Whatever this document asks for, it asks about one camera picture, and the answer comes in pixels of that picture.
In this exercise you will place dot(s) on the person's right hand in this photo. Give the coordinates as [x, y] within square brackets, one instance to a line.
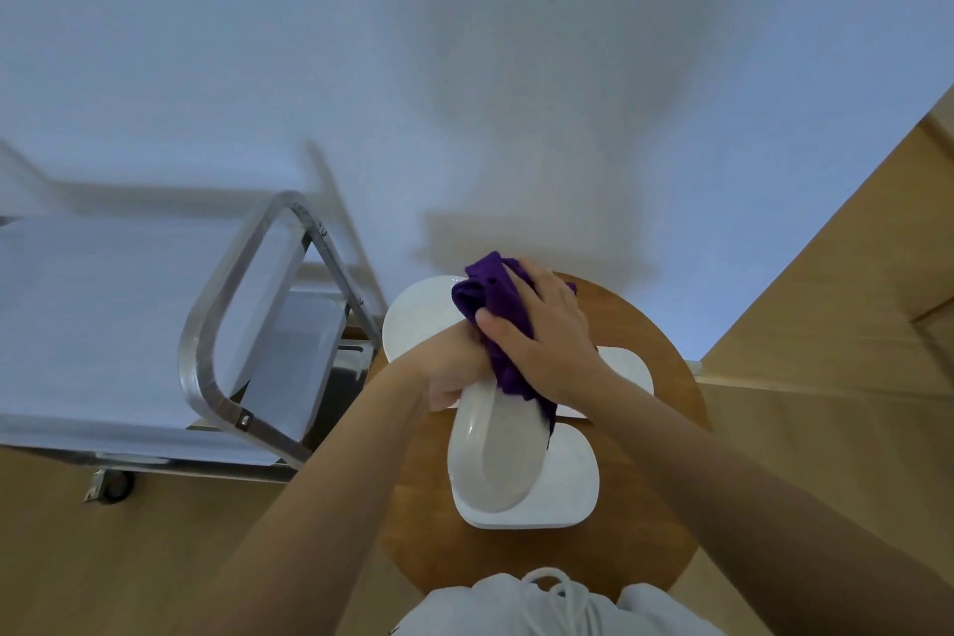
[555, 345]

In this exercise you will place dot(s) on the stack of white rectangular plates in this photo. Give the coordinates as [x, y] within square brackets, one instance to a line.
[630, 367]

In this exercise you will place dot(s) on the round wooden side table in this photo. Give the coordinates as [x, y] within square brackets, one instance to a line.
[656, 509]

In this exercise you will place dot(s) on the stack of white round plates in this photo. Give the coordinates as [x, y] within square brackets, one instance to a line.
[417, 315]

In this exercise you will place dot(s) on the person's left hand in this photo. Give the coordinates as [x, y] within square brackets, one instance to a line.
[447, 367]

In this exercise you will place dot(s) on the steel three-tier cart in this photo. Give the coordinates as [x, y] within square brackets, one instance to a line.
[89, 315]

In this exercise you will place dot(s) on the purple cleaning cloth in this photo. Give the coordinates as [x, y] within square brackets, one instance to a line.
[488, 285]

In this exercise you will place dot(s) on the person's left forearm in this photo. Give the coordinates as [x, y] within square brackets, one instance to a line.
[313, 524]

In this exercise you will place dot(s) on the white oblong serving plate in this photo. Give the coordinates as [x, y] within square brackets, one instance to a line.
[574, 486]
[499, 457]

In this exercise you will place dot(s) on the person's right forearm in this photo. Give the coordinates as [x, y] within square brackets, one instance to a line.
[782, 524]

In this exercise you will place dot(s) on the person's white garment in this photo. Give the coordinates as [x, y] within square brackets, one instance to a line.
[462, 609]

